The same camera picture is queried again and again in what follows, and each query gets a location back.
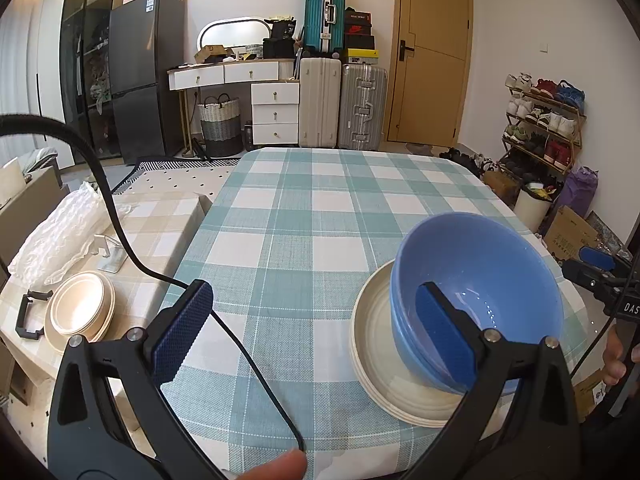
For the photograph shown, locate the dark blue bowl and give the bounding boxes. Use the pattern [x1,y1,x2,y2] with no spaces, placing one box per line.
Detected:
[390,212,564,393]

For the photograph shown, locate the beige plate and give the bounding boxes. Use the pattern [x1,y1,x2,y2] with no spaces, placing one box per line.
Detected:
[349,261,462,429]

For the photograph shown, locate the stack of small beige plates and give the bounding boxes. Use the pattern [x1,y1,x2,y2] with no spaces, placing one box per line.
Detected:
[44,271,115,352]

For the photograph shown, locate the person right hand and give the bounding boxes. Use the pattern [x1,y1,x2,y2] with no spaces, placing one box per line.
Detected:
[602,321,639,387]

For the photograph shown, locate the person left hand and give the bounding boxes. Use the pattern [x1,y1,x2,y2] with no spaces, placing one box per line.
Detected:
[238,448,308,480]

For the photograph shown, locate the cardboard box on floor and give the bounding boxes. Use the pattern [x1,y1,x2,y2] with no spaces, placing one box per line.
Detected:
[544,206,598,261]

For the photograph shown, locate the purple bag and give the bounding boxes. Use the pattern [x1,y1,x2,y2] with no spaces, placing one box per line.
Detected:
[554,166,599,218]

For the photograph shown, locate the white trash bin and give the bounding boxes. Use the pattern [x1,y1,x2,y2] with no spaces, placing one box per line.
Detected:
[514,182,552,233]

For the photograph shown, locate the shoe rack with shoes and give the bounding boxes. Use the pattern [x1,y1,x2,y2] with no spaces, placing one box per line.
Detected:
[499,73,586,193]

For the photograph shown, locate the metal phone stand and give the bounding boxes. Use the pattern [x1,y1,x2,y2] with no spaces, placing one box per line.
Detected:
[90,234,128,274]

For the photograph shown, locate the bubble wrap bag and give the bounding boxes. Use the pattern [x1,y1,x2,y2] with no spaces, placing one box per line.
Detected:
[9,182,112,287]

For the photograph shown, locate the wooden door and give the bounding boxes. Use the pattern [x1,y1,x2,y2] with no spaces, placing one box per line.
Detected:
[385,0,473,148]

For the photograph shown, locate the silver suitcase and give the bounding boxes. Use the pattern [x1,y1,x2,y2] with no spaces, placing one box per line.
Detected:
[337,64,387,151]

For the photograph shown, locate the teal checkered tablecloth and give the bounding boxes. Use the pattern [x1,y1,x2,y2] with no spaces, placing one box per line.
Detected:
[159,146,591,480]

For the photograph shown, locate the patterned floor rug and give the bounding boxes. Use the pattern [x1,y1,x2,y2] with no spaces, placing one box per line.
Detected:
[112,158,240,202]

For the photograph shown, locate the stacked shoe boxes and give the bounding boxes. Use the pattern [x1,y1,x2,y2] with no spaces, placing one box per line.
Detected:
[344,6,378,65]

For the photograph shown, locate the beige suitcase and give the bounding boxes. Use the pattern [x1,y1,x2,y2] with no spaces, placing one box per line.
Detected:
[298,58,342,148]

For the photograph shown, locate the glass door wardrobe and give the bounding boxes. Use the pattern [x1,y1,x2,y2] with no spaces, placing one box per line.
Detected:
[60,0,120,159]

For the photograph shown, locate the woven laundry basket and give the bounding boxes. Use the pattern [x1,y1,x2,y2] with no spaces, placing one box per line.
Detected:
[198,93,243,157]

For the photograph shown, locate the white drawer cabinet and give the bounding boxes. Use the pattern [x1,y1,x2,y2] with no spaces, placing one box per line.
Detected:
[250,81,299,146]

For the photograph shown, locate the teal suitcase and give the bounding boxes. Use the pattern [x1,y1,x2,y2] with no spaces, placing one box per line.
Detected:
[303,0,346,55]

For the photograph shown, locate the white dressing desk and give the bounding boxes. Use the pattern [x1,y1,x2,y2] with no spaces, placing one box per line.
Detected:
[167,58,295,156]

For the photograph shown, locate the black refrigerator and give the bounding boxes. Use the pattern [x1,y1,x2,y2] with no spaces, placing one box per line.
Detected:
[108,0,184,165]

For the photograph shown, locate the oval mirror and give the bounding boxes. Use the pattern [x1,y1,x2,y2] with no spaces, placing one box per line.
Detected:
[196,18,271,60]

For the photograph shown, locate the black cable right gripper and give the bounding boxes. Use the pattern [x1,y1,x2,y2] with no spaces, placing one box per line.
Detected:
[569,253,640,380]

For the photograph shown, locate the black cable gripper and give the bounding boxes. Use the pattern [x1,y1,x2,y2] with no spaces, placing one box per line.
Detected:
[0,112,306,453]
[569,253,640,380]

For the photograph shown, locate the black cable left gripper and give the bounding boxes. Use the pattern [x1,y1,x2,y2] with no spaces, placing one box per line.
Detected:
[0,112,306,453]

